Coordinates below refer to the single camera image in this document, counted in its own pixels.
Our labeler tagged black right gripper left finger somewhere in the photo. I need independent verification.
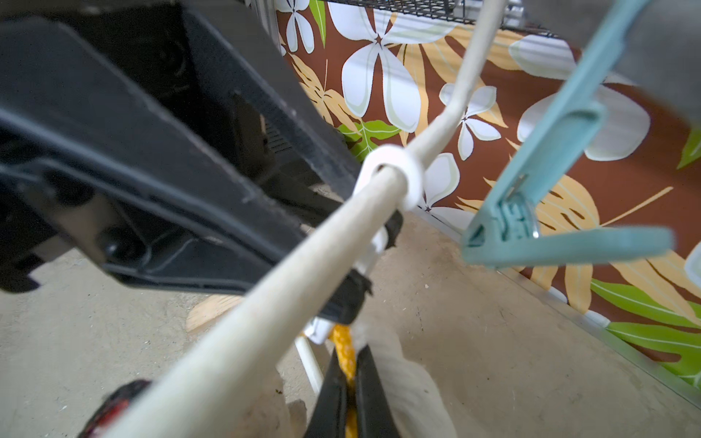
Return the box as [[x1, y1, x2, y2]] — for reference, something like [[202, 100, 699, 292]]
[[303, 351, 349, 438]]

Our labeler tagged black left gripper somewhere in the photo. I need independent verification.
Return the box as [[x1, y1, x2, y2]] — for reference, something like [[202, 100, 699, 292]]
[[1, 1, 360, 294]]

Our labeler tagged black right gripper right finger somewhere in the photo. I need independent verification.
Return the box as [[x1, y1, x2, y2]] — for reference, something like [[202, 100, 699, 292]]
[[355, 346, 400, 438]]

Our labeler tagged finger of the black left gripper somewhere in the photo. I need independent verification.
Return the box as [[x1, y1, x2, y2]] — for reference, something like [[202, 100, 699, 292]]
[[317, 211, 403, 325]]

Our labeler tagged white yellow cuff glove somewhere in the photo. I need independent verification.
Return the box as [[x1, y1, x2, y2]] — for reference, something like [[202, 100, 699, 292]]
[[330, 315, 457, 437]]

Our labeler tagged white clip hanger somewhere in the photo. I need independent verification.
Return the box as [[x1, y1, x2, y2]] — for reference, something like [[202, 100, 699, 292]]
[[106, 1, 506, 437]]

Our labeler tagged wooden drying rack frame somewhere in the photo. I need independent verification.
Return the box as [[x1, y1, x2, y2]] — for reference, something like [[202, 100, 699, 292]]
[[184, 295, 330, 395]]

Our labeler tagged teal clothes peg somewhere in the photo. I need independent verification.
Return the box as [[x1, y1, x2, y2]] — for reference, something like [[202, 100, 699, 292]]
[[462, 1, 675, 268]]

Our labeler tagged black wire basket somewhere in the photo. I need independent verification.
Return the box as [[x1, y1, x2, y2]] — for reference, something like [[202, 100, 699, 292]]
[[337, 0, 557, 38]]

